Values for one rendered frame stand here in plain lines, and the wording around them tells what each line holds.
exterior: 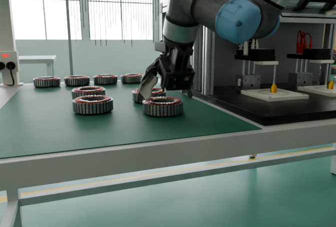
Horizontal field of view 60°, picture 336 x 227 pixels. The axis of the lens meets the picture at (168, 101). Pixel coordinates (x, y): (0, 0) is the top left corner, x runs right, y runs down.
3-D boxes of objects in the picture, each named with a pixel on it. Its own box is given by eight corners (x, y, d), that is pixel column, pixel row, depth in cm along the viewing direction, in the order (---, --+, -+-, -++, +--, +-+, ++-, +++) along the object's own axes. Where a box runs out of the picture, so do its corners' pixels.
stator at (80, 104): (98, 104, 91) (98, 93, 91) (121, 110, 84) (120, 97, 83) (65, 111, 83) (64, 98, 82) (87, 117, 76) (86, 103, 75)
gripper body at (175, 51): (161, 93, 68) (168, 49, 60) (152, 72, 74) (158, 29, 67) (191, 92, 70) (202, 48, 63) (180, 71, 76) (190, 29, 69)
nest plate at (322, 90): (365, 94, 99) (365, 90, 98) (331, 97, 94) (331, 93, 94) (328, 87, 113) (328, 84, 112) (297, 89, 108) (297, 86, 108)
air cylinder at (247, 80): (260, 89, 108) (261, 75, 107) (242, 91, 105) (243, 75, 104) (252, 87, 112) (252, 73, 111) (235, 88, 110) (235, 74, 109)
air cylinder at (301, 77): (311, 86, 116) (313, 72, 114) (296, 87, 113) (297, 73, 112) (302, 84, 120) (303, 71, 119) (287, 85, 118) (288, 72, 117)
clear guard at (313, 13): (353, 19, 80) (356, -4, 79) (282, 17, 73) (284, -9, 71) (275, 25, 111) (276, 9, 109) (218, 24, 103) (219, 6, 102)
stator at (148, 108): (189, 115, 78) (189, 102, 77) (148, 119, 74) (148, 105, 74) (175, 107, 88) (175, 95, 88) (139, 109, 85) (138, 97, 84)
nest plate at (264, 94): (308, 98, 91) (309, 94, 91) (268, 101, 86) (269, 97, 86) (276, 91, 105) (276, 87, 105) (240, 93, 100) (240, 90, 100)
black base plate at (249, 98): (438, 106, 90) (439, 99, 89) (264, 126, 69) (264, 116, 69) (316, 85, 133) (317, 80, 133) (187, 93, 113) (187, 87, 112)
